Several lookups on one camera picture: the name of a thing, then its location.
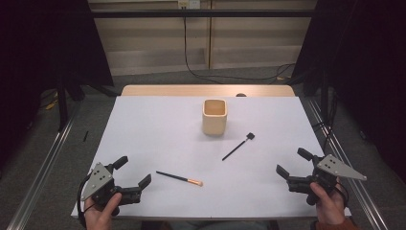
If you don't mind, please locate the person's right hand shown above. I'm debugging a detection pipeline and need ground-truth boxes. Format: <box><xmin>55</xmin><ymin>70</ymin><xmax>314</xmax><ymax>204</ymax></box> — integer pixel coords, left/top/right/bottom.
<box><xmin>309</xmin><ymin>181</ymin><xmax>348</xmax><ymax>226</ymax></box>

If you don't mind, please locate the black metal stand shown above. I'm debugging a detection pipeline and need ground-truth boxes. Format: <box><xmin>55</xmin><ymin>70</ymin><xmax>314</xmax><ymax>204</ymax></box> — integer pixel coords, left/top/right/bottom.
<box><xmin>320</xmin><ymin>68</ymin><xmax>331</xmax><ymax>123</ymax></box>
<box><xmin>56</xmin><ymin>71</ymin><xmax>119</xmax><ymax>132</ymax></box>

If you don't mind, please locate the makeup brush with orange bristles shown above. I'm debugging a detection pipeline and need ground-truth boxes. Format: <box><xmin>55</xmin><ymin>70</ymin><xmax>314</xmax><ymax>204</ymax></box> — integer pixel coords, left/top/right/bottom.
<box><xmin>155</xmin><ymin>171</ymin><xmax>204</xmax><ymax>188</ymax></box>

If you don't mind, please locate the white wall outlet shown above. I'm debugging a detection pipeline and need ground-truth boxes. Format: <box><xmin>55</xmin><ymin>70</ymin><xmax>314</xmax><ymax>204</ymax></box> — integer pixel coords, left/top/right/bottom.
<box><xmin>177</xmin><ymin>0</ymin><xmax>201</xmax><ymax>10</ymax></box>

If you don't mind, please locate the left hand-held gripper cable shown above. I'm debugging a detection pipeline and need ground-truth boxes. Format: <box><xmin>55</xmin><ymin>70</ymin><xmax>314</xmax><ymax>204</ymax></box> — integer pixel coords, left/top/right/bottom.
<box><xmin>76</xmin><ymin>173</ymin><xmax>97</xmax><ymax>229</ymax></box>

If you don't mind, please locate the black curtain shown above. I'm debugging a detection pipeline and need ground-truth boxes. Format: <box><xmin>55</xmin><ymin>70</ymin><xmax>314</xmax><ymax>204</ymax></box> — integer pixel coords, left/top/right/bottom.
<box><xmin>291</xmin><ymin>0</ymin><xmax>406</xmax><ymax>183</ymax></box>
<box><xmin>0</xmin><ymin>0</ymin><xmax>114</xmax><ymax>167</ymax></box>

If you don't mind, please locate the black horizontal bar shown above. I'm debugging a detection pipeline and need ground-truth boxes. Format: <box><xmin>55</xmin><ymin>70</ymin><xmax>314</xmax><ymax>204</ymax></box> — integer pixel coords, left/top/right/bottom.
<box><xmin>90</xmin><ymin>9</ymin><xmax>315</xmax><ymax>18</ymax></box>

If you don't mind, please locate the black square-headed makeup brush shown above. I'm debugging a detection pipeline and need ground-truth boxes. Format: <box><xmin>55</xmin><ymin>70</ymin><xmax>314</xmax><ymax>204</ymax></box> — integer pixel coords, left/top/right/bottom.
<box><xmin>221</xmin><ymin>131</ymin><xmax>256</xmax><ymax>162</ymax></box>

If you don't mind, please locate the person's left hand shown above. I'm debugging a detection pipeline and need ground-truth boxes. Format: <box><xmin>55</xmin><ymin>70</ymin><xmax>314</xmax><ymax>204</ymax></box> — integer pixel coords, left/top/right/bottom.
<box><xmin>83</xmin><ymin>192</ymin><xmax>124</xmax><ymax>230</ymax></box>

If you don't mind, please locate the aluminium floor rail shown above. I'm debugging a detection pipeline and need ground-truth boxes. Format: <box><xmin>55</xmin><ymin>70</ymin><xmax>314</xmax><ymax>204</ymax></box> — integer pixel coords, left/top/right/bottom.
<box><xmin>305</xmin><ymin>97</ymin><xmax>391</xmax><ymax>230</ymax></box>
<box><xmin>6</xmin><ymin>108</ymin><xmax>80</xmax><ymax>230</ymax></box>

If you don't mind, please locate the white table sheet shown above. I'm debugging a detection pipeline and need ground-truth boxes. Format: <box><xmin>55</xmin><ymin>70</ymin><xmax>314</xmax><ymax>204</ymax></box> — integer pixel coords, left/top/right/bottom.
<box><xmin>70</xmin><ymin>95</ymin><xmax>352</xmax><ymax>221</ymax></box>

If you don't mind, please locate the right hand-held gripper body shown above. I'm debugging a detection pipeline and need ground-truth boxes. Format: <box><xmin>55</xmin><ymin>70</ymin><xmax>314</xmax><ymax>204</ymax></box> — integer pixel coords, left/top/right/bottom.
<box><xmin>286</xmin><ymin>153</ymin><xmax>368</xmax><ymax>206</ymax></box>

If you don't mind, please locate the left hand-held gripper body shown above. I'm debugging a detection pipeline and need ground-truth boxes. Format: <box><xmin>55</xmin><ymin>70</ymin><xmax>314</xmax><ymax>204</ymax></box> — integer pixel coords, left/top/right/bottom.
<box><xmin>80</xmin><ymin>162</ymin><xmax>142</xmax><ymax>217</ymax></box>

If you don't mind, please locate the black wall cable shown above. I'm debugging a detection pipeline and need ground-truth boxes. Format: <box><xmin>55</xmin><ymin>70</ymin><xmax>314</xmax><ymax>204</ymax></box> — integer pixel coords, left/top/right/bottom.
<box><xmin>182</xmin><ymin>6</ymin><xmax>296</xmax><ymax>84</ymax></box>

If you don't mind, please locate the beige square cup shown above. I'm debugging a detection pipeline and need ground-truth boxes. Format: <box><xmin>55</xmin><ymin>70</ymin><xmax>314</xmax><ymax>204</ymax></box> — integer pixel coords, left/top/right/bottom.
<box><xmin>201</xmin><ymin>98</ymin><xmax>229</xmax><ymax>136</ymax></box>

